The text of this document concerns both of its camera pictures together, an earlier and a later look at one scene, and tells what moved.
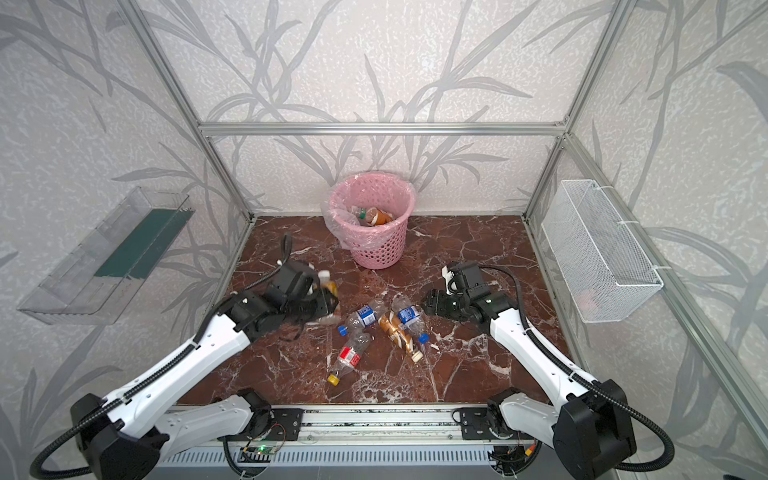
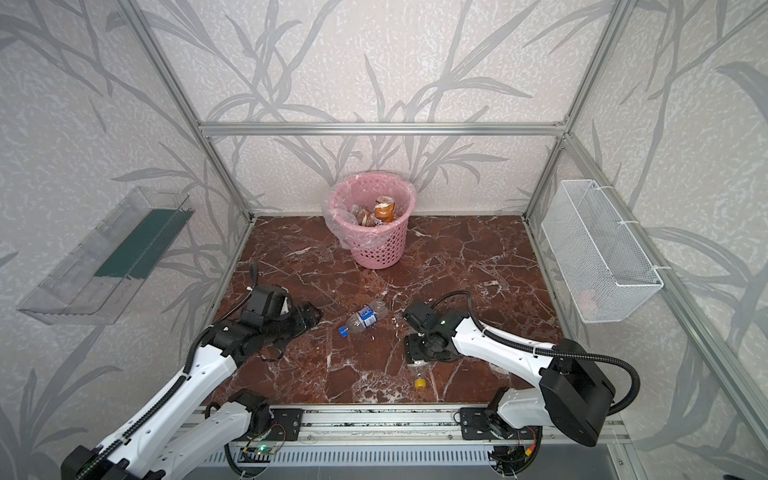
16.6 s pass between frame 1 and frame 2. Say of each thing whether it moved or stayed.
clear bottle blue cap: stayed
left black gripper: moved
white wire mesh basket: stayed
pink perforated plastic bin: stayed
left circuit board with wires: stayed
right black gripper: moved
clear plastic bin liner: stayed
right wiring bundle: stayed
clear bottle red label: moved
